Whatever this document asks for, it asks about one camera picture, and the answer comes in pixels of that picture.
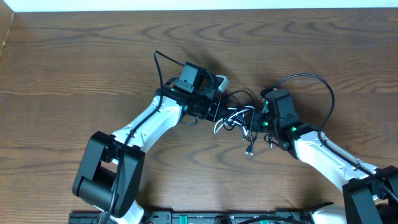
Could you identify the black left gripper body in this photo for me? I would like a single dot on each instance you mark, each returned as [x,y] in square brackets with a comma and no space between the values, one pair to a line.
[209,108]

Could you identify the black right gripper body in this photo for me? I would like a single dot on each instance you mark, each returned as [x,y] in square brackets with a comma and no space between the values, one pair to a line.
[260,122]

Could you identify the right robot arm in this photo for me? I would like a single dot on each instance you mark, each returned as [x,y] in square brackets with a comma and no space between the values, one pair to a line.
[369,192]

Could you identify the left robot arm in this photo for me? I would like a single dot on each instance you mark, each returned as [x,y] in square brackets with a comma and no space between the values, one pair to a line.
[110,171]

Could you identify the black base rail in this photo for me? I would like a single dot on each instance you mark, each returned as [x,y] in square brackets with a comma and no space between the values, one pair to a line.
[279,216]

